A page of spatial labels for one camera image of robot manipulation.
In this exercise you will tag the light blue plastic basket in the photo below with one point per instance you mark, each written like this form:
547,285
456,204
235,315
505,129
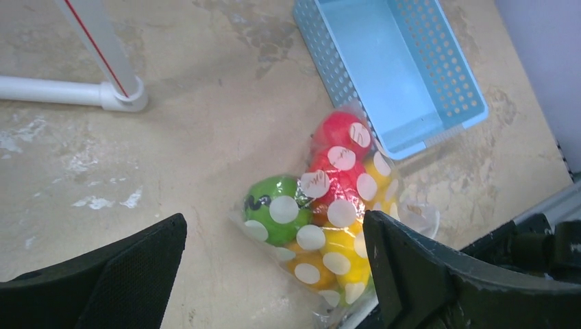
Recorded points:
401,62

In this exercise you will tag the white pvc pipe frame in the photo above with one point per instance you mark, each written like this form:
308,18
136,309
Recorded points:
103,95

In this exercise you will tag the orange yellow round fruit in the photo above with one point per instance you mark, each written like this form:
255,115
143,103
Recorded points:
308,268

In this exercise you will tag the white vertical pole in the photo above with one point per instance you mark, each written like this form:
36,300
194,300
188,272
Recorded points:
90,21

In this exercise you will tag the wrinkled red strawberry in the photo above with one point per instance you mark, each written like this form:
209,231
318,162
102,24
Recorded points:
333,175

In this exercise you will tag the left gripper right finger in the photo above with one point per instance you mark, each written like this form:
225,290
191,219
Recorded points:
421,283

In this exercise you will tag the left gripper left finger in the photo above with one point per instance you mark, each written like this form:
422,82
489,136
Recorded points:
126,284

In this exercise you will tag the yellow mango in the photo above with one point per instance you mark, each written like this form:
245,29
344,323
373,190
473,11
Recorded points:
345,254

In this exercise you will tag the smooth red apple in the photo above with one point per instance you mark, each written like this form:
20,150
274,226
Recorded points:
342,129

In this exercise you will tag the aluminium frame rail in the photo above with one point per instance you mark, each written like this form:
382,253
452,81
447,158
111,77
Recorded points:
561,207

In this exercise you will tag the clear dotted zip bag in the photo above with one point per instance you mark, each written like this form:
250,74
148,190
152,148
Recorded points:
336,311

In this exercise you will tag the yellow lemon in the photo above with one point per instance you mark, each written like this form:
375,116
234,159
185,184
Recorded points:
385,175

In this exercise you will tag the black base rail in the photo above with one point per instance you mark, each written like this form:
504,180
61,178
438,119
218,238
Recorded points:
533,247

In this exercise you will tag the green striped melon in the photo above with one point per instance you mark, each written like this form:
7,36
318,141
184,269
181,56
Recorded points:
275,208

